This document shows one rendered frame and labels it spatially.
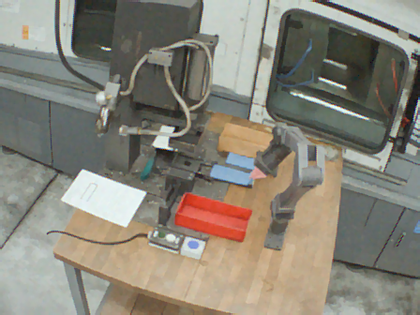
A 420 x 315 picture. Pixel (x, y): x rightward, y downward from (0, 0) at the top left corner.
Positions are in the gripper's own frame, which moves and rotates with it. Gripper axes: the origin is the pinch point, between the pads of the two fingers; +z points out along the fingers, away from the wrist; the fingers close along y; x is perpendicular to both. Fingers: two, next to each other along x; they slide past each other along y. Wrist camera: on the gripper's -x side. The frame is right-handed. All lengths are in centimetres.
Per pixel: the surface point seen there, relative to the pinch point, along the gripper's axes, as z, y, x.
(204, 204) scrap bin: 13.9, 7.6, 11.7
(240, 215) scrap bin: 7.5, -4.1, 12.1
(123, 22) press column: -19, 74, 5
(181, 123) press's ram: -0.1, 32.4, 1.7
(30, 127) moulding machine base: 131, 100, -77
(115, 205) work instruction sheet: 33, 33, 22
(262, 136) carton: 3.3, -2.2, -36.2
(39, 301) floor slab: 137, 30, 30
